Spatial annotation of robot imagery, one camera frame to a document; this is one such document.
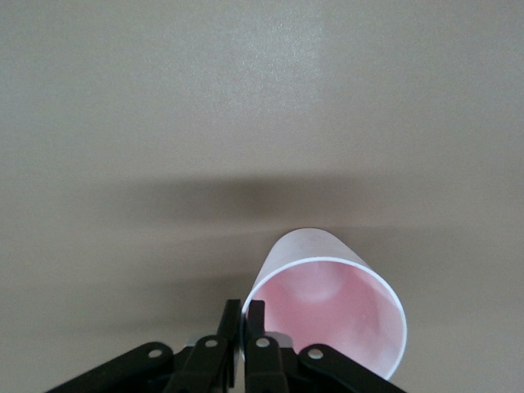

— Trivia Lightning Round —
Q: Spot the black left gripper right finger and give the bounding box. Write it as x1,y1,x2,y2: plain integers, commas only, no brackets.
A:
244,300,410,393

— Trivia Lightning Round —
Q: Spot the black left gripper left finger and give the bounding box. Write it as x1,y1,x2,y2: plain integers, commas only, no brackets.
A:
44,299,242,393

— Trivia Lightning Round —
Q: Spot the pink plastic cup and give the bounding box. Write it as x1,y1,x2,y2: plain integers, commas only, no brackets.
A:
240,228,409,382

